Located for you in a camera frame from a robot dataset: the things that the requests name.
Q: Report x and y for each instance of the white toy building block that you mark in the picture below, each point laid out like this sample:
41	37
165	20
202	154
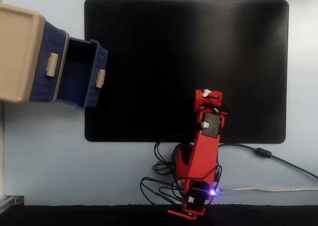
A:
206	93

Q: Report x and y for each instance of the robot controller circuit board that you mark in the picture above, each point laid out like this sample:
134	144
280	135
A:
216	191

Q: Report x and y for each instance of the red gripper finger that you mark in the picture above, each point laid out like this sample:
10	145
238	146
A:
199	99
215	97

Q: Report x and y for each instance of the red robot arm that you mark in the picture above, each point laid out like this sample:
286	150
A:
203	156

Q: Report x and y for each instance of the beige plastic drawer cabinet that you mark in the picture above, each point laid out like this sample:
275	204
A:
15	52

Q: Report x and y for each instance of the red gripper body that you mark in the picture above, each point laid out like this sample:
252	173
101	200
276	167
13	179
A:
218	110

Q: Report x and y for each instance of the aluminium profile rail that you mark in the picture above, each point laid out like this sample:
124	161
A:
11	201

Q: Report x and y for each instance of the large black rectangular mat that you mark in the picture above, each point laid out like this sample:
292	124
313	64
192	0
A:
154	69

